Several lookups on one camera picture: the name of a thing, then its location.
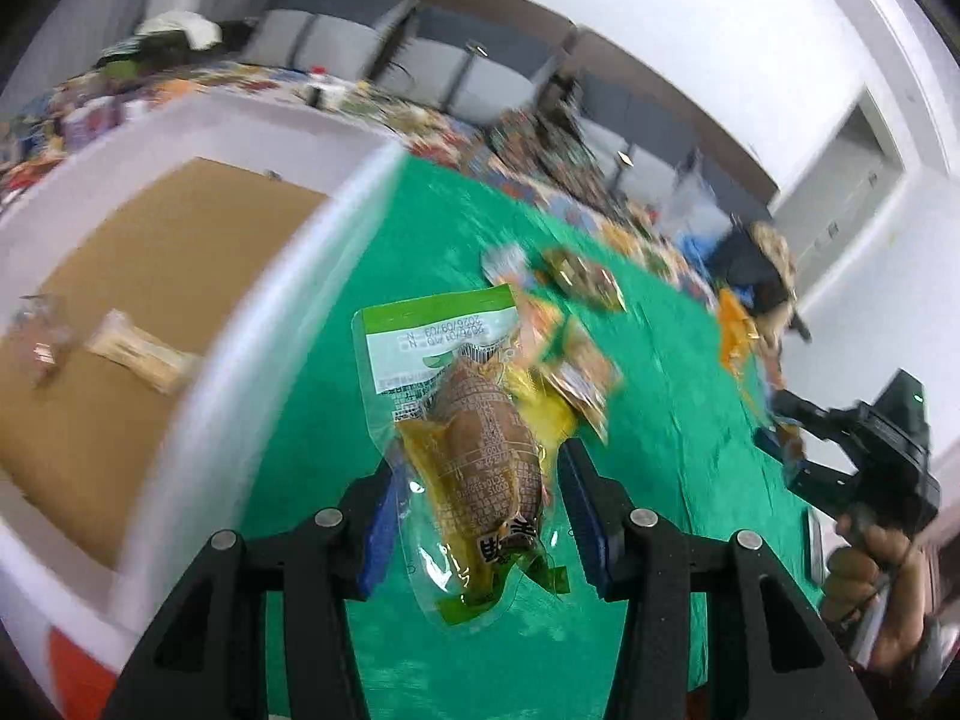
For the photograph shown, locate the green brown vacuum snack pack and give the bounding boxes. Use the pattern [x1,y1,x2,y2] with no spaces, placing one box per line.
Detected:
[352,284,569,626]

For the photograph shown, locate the person's right hand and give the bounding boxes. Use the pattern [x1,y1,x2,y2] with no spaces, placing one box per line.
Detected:
[820,525,928,676]

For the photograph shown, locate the green floral bedspread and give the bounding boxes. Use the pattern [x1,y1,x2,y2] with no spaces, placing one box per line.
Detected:
[241,158,805,718]

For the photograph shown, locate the black and tan clothes pile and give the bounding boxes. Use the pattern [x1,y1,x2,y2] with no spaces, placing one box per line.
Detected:
[706,221,812,349]

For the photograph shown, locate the beige wrapped snack bar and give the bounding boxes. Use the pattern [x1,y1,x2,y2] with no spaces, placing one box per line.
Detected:
[85,309,202,395]

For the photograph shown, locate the yellow snack packet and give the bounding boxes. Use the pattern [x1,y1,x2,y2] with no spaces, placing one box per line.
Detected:
[503,364,578,483]

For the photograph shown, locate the orange snack packet pile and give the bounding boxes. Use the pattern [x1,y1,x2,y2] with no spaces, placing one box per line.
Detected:
[516,296,622,444]

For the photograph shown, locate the dark round snack packet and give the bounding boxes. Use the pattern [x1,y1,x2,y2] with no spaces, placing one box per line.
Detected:
[540,247,626,312]

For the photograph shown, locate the grey pillow right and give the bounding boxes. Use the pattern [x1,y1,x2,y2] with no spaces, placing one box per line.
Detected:
[579,71,776,221]

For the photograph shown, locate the grey pillow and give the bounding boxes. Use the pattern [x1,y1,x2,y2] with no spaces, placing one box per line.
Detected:
[376,5,562,125]
[239,0,418,82]
[579,71,776,221]

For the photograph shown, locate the clear wrapped small snack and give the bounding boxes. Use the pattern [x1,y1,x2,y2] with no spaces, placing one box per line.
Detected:
[7,293,75,387]

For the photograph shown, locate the white cardboard box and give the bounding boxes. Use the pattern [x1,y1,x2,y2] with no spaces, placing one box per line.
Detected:
[2,91,405,718]

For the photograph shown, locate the floral patterned cloth bag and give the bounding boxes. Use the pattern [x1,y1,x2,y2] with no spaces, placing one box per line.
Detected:
[485,109,608,210]

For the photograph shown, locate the grey pillow middle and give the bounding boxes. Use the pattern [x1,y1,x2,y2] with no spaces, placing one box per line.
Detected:
[376,5,562,125]

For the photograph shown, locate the grey pillow left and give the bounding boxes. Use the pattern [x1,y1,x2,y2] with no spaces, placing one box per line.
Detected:
[239,0,418,82]

